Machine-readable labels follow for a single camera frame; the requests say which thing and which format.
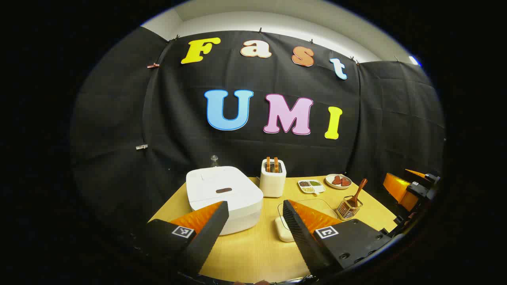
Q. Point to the white round plate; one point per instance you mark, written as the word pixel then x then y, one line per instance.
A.
pixel 329 183

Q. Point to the white toaster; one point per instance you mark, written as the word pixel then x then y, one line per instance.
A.
pixel 272 184

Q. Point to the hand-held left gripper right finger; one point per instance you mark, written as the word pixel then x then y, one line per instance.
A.
pixel 303 241

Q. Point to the bread slice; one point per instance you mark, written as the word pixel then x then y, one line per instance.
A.
pixel 276 164
pixel 268 164

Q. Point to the white divided grain dish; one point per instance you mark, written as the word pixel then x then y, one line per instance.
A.
pixel 317 189

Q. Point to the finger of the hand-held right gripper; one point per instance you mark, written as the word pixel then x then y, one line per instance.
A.
pixel 396 188
pixel 424 177

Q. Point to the brown wooden spoon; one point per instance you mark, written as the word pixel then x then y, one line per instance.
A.
pixel 361 185

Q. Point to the clear rice container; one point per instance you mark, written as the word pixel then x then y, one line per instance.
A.
pixel 283 231

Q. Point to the red meat piece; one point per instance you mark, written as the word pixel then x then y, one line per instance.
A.
pixel 337 180
pixel 345 182

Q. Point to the white rice cooker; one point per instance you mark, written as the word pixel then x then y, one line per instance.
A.
pixel 214 180

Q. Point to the small glass bottle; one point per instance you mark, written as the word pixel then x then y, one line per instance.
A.
pixel 214 160

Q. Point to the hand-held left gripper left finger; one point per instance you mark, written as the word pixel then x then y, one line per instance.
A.
pixel 206 237

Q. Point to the silver cloth clip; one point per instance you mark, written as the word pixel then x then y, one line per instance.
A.
pixel 141 147

